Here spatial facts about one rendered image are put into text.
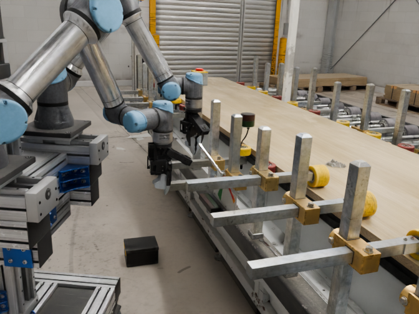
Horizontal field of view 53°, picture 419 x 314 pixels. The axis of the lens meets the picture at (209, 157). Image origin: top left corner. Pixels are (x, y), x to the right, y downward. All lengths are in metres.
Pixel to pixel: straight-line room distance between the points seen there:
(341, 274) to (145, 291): 1.54
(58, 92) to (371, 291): 1.29
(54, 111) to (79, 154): 0.19
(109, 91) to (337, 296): 0.96
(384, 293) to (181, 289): 1.39
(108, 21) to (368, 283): 1.10
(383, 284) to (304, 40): 10.48
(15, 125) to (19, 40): 8.06
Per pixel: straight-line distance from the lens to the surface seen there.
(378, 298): 1.40
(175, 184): 1.62
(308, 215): 1.23
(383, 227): 1.36
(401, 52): 10.42
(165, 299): 2.43
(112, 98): 1.50
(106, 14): 1.27
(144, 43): 1.65
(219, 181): 1.38
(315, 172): 1.53
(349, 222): 1.07
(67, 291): 2.20
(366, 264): 1.05
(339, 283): 1.15
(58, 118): 1.72
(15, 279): 1.78
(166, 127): 1.52
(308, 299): 1.32
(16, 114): 1.15
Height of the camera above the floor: 1.47
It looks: 18 degrees down
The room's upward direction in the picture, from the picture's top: 2 degrees clockwise
